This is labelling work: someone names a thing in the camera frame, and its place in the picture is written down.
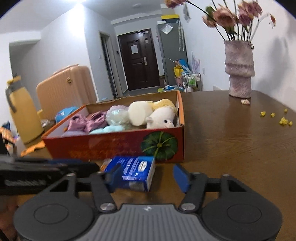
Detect pink satin scrunchie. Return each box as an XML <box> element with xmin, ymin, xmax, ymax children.
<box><xmin>67</xmin><ymin>111</ymin><xmax>107</xmax><ymax>133</ymax></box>

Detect dried pink roses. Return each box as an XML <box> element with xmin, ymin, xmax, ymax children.
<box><xmin>164</xmin><ymin>1</ymin><xmax>276</xmax><ymax>43</ymax></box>

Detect pale green bath pouf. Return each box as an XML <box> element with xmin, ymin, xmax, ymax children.
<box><xmin>106</xmin><ymin>108</ymin><xmax>130</xmax><ymax>126</ymax></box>

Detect blue tissue packet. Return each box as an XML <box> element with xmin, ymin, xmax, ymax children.
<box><xmin>100</xmin><ymin>156</ymin><xmax>156</xmax><ymax>192</ymax></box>

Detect yellow flower crumbs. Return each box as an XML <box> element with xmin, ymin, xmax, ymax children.
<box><xmin>260</xmin><ymin>108</ymin><xmax>293</xmax><ymax>126</ymax></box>

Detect lilac towel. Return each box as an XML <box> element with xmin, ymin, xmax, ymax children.
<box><xmin>109</xmin><ymin>105</ymin><xmax>129</xmax><ymax>111</ymax></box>

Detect dark brown door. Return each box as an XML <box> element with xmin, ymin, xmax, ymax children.
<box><xmin>117</xmin><ymin>29</ymin><xmax>159</xmax><ymax>91</ymax></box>

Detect yellow thermos jug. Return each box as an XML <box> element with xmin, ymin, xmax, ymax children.
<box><xmin>6</xmin><ymin>76</ymin><xmax>44</xmax><ymax>144</ymax></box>

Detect white round sponge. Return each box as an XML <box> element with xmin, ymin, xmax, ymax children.
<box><xmin>128</xmin><ymin>101</ymin><xmax>153</xmax><ymax>126</ymax></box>

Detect pink ceramic vase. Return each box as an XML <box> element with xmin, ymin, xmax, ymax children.
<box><xmin>224</xmin><ymin>41</ymin><xmax>255</xmax><ymax>99</ymax></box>

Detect white and yellow alpaca plush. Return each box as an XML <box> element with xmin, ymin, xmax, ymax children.
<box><xmin>146</xmin><ymin>99</ymin><xmax>176</xmax><ymax>129</ymax></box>

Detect orange plastic shoehorn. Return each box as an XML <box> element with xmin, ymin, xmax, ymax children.
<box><xmin>21</xmin><ymin>141</ymin><xmax>46</xmax><ymax>157</ymax></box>

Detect fallen petal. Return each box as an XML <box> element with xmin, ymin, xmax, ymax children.
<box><xmin>241</xmin><ymin>99</ymin><xmax>250</xmax><ymax>105</ymax></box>

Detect red cardboard box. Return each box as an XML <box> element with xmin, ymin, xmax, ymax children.
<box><xmin>42</xmin><ymin>90</ymin><xmax>185</xmax><ymax>163</ymax></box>

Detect blue tissue pack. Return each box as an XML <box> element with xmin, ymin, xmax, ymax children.
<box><xmin>55</xmin><ymin>106</ymin><xmax>78</xmax><ymax>123</ymax></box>

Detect yellow box on fridge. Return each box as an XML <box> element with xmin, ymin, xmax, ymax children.
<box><xmin>161</xmin><ymin>14</ymin><xmax>180</xmax><ymax>20</ymax></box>

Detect purple microfibre cloth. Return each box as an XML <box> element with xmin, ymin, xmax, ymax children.
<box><xmin>62</xmin><ymin>131</ymin><xmax>87</xmax><ymax>137</ymax></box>

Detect light blue plush toy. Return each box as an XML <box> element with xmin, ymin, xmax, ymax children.
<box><xmin>89</xmin><ymin>125</ymin><xmax>125</xmax><ymax>135</ymax></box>

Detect peach ribbed suitcase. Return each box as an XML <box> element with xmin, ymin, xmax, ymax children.
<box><xmin>36</xmin><ymin>64</ymin><xmax>97</xmax><ymax>120</ymax></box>

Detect grey refrigerator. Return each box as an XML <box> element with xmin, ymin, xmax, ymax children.
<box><xmin>157</xmin><ymin>19</ymin><xmax>188</xmax><ymax>85</ymax></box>

